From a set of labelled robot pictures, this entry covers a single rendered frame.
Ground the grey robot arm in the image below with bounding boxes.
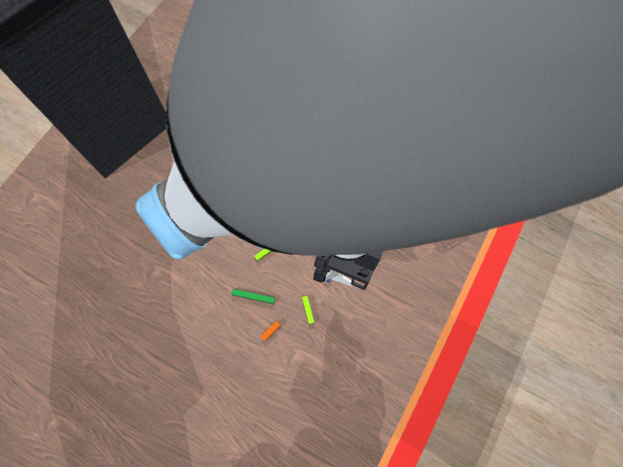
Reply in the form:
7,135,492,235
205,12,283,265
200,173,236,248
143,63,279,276
136,0,623,260

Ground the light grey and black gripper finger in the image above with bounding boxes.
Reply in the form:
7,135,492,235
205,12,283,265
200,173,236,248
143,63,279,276
313,266,352,286

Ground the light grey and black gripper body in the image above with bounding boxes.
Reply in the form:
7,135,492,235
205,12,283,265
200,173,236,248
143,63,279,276
314,251,384,290

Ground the orange rod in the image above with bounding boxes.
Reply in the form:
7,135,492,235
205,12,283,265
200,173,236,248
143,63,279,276
261,321,280,341

